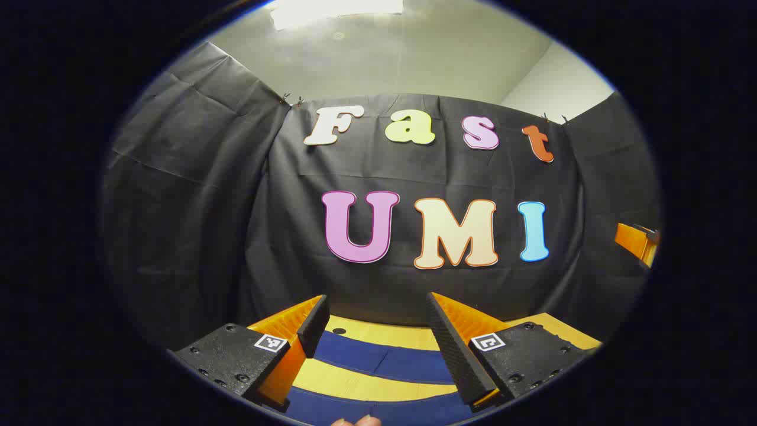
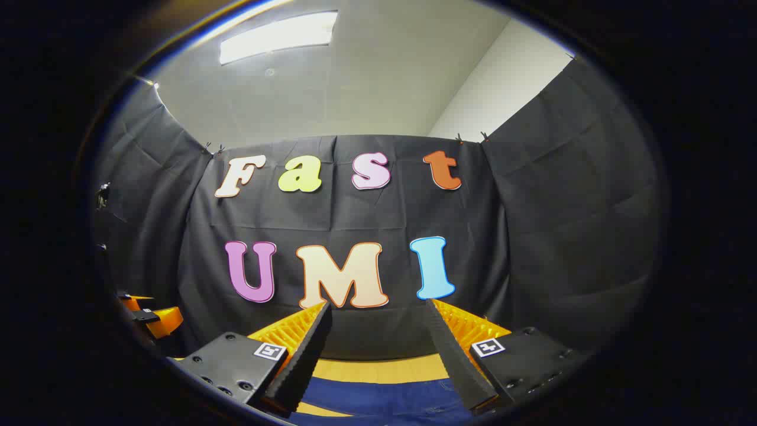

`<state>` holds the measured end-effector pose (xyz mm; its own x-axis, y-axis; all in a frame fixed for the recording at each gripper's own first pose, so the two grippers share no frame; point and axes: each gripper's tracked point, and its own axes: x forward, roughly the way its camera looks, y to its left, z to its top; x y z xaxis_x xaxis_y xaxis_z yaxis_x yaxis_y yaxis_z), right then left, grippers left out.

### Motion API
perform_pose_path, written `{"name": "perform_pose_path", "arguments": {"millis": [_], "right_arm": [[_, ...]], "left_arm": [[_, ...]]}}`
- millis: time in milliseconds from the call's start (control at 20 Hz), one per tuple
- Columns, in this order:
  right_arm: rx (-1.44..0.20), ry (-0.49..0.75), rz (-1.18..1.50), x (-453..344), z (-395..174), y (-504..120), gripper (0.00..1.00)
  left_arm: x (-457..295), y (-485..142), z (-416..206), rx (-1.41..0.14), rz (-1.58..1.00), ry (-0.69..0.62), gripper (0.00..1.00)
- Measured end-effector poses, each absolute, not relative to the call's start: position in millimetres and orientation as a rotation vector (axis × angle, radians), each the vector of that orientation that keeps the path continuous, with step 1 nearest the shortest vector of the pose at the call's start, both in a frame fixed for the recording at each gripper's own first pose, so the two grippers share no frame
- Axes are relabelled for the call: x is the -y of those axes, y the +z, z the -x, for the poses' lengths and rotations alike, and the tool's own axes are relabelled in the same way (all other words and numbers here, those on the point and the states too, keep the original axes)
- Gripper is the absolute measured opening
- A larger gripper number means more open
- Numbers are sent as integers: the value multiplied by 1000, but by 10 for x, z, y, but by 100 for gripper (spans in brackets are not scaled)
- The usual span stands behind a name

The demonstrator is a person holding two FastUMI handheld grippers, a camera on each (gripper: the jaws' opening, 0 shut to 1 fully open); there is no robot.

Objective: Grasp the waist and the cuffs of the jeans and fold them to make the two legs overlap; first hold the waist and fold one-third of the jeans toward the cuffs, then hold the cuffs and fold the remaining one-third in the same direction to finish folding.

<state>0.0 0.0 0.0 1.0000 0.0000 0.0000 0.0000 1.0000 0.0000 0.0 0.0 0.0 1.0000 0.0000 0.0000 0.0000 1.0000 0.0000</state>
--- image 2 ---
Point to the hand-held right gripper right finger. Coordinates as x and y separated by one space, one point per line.
452 355

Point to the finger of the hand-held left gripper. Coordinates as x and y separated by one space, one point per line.
135 302
162 322

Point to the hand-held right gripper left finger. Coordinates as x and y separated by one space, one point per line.
304 355

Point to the blue denim jeans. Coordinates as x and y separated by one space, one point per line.
384 399

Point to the black backdrop cloth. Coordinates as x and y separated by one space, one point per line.
366 219

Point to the rectangular ceiling light panel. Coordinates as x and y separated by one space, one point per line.
278 36

